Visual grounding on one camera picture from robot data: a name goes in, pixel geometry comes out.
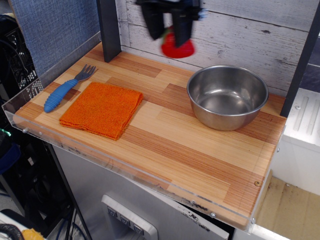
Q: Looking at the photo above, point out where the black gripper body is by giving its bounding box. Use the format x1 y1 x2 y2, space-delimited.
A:
135 0 207 21

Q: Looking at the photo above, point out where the stainless steel bowl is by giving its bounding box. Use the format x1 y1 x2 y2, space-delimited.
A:
186 65 269 131

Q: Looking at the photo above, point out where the grey dispenser button panel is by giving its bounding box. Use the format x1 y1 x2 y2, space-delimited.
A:
101 194 158 240

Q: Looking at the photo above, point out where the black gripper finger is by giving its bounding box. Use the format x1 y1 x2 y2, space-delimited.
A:
171 12 193 48
141 4 163 40

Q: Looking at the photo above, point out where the dark grey left post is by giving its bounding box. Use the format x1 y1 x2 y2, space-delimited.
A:
96 0 122 63

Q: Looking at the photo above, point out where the clear acrylic table guard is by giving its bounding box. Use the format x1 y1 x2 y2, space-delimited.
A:
3 43 286 231

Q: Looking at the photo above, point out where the blue handled fork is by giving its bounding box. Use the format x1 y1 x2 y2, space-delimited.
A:
43 64 96 113

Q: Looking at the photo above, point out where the orange folded cloth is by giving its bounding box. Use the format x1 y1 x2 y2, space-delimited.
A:
59 82 144 141

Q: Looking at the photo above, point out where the yellow object bottom left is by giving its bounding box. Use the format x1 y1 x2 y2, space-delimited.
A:
21 228 45 240

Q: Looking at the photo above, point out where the dark grey right post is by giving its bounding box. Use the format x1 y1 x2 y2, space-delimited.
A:
280 3 320 118

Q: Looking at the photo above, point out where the silver toy fridge cabinet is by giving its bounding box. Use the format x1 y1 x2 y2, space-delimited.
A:
52 146 235 240

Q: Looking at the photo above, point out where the red toy strawberry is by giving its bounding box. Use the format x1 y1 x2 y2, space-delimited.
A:
160 26 195 59

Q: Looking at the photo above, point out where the black plastic crate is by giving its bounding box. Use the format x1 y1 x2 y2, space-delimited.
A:
0 28 44 99

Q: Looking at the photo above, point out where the white toy sink unit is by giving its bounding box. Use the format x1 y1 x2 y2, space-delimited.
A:
270 88 320 195

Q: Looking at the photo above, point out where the dark grey post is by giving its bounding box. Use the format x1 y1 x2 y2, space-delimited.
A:
96 0 122 63
280 3 320 118

